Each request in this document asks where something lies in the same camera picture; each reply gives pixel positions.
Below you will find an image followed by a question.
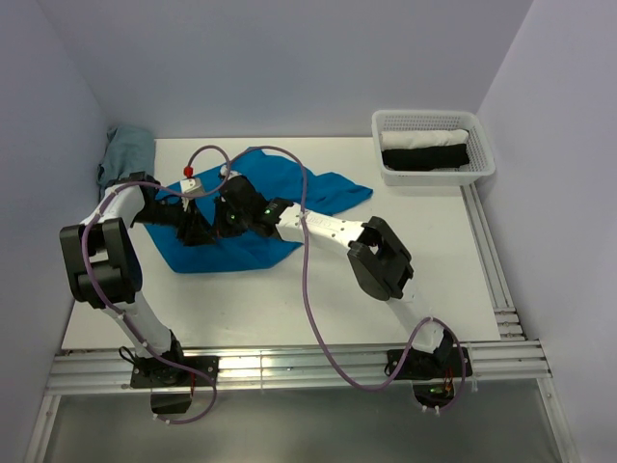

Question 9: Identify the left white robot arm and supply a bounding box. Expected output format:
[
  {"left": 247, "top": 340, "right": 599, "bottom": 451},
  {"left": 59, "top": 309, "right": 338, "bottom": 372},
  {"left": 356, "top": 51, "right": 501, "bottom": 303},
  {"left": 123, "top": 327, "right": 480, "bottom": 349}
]
[{"left": 60, "top": 172, "right": 215, "bottom": 386}]

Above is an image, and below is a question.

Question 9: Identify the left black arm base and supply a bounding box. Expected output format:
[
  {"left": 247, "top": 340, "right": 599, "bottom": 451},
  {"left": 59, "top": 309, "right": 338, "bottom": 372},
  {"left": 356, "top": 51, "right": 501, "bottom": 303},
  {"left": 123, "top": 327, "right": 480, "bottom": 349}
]
[{"left": 118, "top": 340, "right": 219, "bottom": 415}]

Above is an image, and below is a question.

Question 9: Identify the grey-blue crumpled t-shirt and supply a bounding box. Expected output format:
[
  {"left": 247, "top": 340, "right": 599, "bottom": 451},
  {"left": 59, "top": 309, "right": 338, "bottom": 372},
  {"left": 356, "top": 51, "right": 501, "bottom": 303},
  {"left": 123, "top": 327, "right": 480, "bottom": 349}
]
[{"left": 97, "top": 124, "right": 155, "bottom": 196}]

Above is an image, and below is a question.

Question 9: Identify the aluminium front rail frame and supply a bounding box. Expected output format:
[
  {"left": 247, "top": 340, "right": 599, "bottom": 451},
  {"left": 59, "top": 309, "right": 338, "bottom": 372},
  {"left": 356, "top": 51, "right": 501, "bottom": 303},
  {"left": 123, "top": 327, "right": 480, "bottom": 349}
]
[{"left": 25, "top": 340, "right": 577, "bottom": 462}]

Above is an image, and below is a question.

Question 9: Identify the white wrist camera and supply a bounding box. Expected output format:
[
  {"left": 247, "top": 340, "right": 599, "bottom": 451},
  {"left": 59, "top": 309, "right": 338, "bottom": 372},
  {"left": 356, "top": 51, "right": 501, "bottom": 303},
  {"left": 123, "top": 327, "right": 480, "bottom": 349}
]
[
  {"left": 179, "top": 165, "right": 205, "bottom": 200},
  {"left": 218, "top": 165, "right": 239, "bottom": 180}
]

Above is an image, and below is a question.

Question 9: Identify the white rolled t-shirt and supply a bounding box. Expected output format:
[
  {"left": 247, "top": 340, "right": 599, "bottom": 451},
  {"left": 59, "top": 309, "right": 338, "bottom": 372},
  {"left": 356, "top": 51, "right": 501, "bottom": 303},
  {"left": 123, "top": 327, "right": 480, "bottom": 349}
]
[{"left": 380, "top": 129, "right": 469, "bottom": 150}]

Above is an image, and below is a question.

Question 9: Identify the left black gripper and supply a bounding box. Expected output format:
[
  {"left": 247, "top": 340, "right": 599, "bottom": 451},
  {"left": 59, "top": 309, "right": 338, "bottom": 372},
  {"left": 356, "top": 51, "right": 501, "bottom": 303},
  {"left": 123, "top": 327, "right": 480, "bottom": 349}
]
[{"left": 133, "top": 193, "right": 217, "bottom": 247}]

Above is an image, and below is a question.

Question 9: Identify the black rolled t-shirt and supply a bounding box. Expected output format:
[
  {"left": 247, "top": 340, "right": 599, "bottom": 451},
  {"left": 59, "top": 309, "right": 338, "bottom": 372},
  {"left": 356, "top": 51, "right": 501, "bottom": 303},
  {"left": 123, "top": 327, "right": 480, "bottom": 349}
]
[{"left": 382, "top": 144, "right": 469, "bottom": 172}]

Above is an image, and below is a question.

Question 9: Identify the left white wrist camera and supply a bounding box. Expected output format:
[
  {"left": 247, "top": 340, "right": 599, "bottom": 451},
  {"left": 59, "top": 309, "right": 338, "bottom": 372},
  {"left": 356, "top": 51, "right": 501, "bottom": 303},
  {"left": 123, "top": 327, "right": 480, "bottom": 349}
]
[{"left": 179, "top": 165, "right": 205, "bottom": 200}]

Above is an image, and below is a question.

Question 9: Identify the bright blue t-shirt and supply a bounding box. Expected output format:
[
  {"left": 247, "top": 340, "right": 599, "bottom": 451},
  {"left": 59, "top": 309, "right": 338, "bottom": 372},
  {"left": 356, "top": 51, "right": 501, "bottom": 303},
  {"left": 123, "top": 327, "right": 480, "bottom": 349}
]
[{"left": 146, "top": 149, "right": 373, "bottom": 274}]

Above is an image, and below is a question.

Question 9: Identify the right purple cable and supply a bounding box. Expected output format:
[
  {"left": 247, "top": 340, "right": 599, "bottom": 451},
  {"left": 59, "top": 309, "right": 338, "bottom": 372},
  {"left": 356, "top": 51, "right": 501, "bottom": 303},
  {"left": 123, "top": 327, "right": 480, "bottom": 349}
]
[{"left": 219, "top": 147, "right": 467, "bottom": 414}]

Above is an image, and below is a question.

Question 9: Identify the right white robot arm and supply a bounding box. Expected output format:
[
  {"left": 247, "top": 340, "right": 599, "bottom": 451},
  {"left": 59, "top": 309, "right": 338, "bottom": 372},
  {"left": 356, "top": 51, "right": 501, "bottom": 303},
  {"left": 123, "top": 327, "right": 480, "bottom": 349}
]
[{"left": 214, "top": 172, "right": 454, "bottom": 380}]

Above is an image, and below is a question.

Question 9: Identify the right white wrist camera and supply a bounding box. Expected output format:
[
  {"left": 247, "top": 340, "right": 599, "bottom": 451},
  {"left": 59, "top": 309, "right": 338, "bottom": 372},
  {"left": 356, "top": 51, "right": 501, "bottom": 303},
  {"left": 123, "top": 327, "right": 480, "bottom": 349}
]
[{"left": 218, "top": 165, "right": 239, "bottom": 180}]

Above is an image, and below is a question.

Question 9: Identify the purple cable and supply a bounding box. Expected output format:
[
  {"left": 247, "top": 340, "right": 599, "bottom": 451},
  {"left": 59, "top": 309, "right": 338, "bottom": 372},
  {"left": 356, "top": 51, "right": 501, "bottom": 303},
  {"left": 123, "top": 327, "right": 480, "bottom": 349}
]
[
  {"left": 219, "top": 147, "right": 467, "bottom": 414},
  {"left": 81, "top": 144, "right": 231, "bottom": 426}
]

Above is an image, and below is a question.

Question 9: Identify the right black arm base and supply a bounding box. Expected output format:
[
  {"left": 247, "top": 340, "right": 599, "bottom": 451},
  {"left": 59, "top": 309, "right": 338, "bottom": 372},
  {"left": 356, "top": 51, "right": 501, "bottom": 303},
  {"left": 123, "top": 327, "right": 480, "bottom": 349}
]
[{"left": 384, "top": 344, "right": 473, "bottom": 414}]

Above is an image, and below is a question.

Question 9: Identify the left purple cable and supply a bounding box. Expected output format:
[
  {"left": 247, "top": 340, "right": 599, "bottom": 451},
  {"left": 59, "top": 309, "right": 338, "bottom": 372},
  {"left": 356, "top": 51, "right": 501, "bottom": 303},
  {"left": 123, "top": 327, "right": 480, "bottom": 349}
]
[{"left": 81, "top": 144, "right": 231, "bottom": 426}]

